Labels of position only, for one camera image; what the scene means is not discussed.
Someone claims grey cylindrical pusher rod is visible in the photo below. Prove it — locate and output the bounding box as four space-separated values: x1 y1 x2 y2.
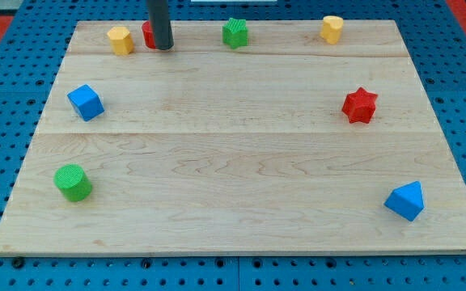
146 0 174 50

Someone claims yellow heart block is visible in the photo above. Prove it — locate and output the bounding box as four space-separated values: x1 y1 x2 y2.
320 15 344 44

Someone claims red star block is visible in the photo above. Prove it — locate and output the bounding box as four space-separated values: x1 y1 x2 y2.
341 87 378 124

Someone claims blue triangular prism block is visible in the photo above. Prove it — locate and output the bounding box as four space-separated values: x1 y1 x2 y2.
383 181 424 221

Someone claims green star block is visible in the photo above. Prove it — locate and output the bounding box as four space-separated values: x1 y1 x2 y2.
222 18 248 49

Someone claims blue cube block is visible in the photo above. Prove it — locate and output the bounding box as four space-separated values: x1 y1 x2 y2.
67 84 104 121

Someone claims wooden board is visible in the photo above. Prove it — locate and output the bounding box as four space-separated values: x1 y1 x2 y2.
0 20 466 257

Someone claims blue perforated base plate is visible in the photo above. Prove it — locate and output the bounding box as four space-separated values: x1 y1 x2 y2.
0 0 466 290

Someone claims green cylinder block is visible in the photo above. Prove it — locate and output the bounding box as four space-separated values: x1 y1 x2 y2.
53 164 92 202

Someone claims red cylinder block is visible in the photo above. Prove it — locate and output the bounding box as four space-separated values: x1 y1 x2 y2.
142 20 156 49

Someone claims yellow hexagon block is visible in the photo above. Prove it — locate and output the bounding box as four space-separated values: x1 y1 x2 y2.
107 26 134 56

